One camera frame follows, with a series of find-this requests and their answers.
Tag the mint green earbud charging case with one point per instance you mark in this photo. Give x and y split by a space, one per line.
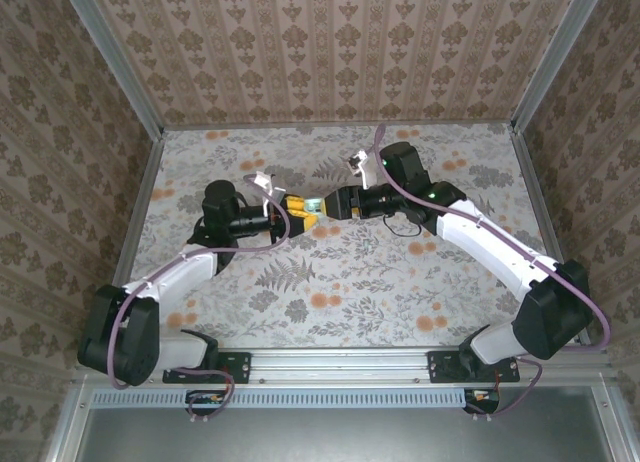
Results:
314 204

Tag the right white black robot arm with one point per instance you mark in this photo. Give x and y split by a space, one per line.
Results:
485 252

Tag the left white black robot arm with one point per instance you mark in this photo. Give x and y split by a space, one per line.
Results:
175 277

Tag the floral patterned table cover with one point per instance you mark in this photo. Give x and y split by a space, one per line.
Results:
350 307

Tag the grey metal panel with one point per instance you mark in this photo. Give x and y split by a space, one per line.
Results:
350 437

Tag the aluminium back rail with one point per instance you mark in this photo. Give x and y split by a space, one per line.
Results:
340 126

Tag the left aluminium side rail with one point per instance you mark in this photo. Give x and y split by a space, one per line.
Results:
141 207

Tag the aluminium side rail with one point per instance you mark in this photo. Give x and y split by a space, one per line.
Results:
141 207
547 222

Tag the aluminium mounting rail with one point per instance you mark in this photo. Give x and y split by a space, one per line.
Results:
340 364

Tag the right aluminium side rail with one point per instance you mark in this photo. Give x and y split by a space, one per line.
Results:
547 222

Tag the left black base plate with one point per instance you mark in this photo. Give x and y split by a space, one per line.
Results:
240 367

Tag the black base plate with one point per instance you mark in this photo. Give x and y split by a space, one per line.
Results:
440 367
240 367

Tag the left aluminium frame post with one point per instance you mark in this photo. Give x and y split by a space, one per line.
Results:
117 57

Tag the aluminium frame post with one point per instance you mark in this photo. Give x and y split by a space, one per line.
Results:
555 57
117 57

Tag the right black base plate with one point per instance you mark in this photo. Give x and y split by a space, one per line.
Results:
440 367

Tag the right aluminium frame post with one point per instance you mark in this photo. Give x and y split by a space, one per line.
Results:
555 57

